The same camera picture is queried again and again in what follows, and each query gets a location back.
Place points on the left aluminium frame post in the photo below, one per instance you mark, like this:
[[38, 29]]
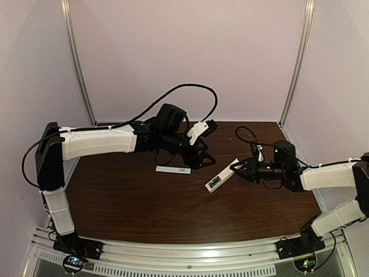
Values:
[[71, 39]]

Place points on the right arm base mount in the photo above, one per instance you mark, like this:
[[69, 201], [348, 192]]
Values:
[[303, 249]]

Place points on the white remote control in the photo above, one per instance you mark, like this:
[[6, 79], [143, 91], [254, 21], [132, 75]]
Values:
[[225, 175]]

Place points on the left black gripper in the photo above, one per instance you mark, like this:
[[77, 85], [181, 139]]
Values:
[[193, 153]]

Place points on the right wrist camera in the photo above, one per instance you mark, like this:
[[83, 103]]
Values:
[[256, 151]]

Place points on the aluminium frame post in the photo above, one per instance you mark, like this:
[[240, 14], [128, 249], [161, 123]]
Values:
[[71, 39], [308, 18]]

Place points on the white battery cover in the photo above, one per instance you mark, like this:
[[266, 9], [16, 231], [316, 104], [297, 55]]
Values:
[[173, 170]]

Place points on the purple battery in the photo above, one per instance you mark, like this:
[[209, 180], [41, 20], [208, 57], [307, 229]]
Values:
[[213, 184]]

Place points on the front aluminium rail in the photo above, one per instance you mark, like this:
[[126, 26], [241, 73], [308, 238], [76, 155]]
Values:
[[245, 258]]

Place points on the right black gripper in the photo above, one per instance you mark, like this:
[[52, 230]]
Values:
[[251, 168]]

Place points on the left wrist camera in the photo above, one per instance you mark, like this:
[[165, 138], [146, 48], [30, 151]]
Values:
[[201, 128]]

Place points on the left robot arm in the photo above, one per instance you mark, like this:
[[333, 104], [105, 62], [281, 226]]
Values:
[[160, 132]]

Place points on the black battery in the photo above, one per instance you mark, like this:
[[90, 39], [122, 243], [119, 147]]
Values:
[[217, 180]]

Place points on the right aluminium frame post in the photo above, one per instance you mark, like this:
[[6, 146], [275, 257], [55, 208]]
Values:
[[308, 18]]

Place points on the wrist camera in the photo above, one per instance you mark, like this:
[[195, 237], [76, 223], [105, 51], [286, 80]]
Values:
[[256, 151], [201, 128]]

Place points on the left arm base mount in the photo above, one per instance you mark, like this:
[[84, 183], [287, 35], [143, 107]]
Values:
[[79, 251]]

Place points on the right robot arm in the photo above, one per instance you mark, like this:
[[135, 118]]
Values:
[[298, 177]]

